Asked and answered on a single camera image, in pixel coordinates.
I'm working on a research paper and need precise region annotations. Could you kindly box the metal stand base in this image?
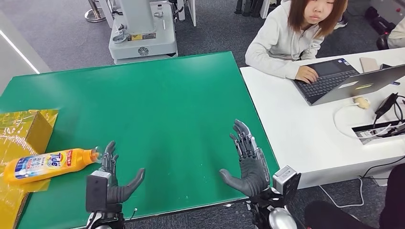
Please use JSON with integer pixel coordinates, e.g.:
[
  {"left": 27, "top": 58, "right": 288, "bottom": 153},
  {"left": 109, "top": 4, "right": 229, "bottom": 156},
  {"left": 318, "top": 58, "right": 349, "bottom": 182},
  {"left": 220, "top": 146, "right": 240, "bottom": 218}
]
[{"left": 84, "top": 0, "right": 107, "bottom": 23}]

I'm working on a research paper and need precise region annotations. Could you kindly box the person with dark clothing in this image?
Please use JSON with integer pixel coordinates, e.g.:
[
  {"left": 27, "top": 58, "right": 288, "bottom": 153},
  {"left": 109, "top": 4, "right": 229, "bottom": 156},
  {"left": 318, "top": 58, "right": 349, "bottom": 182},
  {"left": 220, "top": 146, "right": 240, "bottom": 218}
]
[{"left": 303, "top": 164, "right": 405, "bottom": 229}]

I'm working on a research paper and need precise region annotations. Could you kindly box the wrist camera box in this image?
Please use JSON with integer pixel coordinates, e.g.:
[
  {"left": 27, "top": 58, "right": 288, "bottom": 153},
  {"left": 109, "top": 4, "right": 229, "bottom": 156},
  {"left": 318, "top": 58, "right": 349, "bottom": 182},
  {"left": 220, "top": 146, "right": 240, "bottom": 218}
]
[
  {"left": 85, "top": 170, "right": 112, "bottom": 213},
  {"left": 272, "top": 165, "right": 302, "bottom": 206}
]

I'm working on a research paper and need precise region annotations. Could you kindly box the black power adapter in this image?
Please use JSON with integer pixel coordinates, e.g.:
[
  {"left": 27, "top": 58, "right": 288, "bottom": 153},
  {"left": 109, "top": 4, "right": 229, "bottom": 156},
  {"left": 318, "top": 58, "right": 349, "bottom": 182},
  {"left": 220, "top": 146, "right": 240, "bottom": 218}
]
[{"left": 374, "top": 92, "right": 400, "bottom": 119}]

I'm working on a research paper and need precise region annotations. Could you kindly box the person at laptop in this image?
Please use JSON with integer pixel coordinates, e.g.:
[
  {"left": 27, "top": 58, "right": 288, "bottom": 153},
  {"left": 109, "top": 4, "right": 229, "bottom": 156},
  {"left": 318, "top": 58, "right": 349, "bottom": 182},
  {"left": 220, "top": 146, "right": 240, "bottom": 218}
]
[{"left": 244, "top": 0, "right": 349, "bottom": 85}]

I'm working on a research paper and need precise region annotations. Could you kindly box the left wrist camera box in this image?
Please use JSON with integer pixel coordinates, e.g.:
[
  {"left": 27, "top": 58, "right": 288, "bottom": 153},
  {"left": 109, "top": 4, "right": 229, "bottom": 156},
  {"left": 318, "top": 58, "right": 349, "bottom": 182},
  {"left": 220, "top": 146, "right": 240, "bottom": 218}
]
[{"left": 85, "top": 170, "right": 112, "bottom": 213}]

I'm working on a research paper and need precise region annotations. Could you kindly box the white desk cable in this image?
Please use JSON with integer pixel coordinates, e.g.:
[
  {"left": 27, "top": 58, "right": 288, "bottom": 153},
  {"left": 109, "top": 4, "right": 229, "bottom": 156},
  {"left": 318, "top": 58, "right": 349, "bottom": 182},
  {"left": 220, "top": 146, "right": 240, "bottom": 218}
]
[{"left": 332, "top": 103, "right": 405, "bottom": 140}]

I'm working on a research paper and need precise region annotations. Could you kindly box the black floor cable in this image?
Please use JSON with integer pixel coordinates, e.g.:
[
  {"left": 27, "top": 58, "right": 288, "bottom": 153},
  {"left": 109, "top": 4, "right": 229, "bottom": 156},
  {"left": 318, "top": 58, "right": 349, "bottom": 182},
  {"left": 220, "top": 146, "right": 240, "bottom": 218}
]
[{"left": 362, "top": 156, "right": 405, "bottom": 179}]

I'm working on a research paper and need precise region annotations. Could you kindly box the pale pink phone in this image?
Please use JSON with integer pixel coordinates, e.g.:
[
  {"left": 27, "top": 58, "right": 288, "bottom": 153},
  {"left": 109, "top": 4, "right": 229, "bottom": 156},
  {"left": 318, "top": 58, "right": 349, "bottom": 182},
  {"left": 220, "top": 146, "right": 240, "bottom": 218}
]
[{"left": 360, "top": 57, "right": 380, "bottom": 73}]

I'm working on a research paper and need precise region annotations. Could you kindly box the person in pale top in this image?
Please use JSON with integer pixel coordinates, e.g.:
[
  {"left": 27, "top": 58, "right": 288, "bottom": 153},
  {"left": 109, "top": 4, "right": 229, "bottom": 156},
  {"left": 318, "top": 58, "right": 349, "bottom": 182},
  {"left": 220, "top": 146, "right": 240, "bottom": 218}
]
[{"left": 387, "top": 17, "right": 405, "bottom": 50}]

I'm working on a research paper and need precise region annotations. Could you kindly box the white furniture panel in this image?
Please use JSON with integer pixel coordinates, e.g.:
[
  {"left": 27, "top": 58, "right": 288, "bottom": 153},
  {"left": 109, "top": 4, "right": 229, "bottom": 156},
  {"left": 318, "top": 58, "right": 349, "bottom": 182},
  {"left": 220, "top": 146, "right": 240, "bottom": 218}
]
[{"left": 177, "top": 0, "right": 197, "bottom": 27}]

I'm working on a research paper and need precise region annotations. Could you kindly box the white robot pedestal machine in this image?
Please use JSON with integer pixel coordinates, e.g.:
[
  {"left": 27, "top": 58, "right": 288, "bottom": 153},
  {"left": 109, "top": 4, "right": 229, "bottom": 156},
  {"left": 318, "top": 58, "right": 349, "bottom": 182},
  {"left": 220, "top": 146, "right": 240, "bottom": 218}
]
[{"left": 108, "top": 0, "right": 179, "bottom": 65}]

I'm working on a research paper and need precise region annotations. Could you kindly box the desk socket tray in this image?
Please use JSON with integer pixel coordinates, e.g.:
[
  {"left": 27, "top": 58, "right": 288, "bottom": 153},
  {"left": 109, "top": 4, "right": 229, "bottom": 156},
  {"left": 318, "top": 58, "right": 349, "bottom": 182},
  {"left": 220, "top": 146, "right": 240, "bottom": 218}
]
[{"left": 351, "top": 120, "right": 405, "bottom": 146}]

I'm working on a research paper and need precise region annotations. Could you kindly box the cardboard box with yellow film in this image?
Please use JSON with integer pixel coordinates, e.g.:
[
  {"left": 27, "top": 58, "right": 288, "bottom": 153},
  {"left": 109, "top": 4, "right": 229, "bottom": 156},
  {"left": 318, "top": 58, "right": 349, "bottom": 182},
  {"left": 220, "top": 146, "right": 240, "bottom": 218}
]
[{"left": 0, "top": 109, "right": 59, "bottom": 229}]

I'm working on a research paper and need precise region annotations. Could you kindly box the white floor cable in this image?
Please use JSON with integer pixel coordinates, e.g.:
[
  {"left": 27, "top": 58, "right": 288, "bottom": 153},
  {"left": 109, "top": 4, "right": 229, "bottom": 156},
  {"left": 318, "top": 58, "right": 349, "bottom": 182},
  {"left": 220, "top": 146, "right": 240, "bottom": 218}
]
[{"left": 319, "top": 178, "right": 366, "bottom": 209}]

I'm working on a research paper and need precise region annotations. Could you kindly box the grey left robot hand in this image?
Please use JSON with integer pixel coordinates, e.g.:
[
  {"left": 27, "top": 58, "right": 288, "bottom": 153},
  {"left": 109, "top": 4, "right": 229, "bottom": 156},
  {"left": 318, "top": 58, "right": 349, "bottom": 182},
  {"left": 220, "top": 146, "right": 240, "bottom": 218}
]
[{"left": 101, "top": 141, "right": 146, "bottom": 205}]

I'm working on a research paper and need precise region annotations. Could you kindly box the dark open laptop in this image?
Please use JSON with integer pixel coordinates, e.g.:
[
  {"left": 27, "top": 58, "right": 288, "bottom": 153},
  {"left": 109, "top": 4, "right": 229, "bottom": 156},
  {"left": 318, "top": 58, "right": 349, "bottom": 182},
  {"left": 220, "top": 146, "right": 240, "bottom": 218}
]
[{"left": 292, "top": 58, "right": 405, "bottom": 106}]

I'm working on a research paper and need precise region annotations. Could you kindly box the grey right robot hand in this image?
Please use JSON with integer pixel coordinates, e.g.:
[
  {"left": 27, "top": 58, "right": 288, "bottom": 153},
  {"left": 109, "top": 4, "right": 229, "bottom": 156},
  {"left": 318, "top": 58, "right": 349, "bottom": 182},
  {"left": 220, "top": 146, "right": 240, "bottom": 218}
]
[{"left": 219, "top": 119, "right": 271, "bottom": 197}]

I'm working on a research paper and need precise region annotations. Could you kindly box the orange detergent bottle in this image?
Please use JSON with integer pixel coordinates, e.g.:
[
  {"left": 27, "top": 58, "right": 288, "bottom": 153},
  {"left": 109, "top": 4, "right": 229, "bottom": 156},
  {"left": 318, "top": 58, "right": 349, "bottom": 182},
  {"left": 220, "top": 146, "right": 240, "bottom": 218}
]
[{"left": 3, "top": 146, "right": 103, "bottom": 186}]

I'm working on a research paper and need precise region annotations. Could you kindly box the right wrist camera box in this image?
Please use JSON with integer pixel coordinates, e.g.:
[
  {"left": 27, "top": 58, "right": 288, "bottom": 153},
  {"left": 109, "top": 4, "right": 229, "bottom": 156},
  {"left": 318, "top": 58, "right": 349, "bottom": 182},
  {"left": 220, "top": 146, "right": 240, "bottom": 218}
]
[{"left": 272, "top": 165, "right": 302, "bottom": 206}]

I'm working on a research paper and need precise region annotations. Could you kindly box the small beige plug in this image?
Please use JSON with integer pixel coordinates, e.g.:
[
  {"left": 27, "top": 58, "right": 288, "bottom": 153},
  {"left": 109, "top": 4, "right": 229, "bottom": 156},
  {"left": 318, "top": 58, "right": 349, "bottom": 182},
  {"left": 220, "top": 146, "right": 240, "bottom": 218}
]
[{"left": 353, "top": 96, "right": 371, "bottom": 110}]

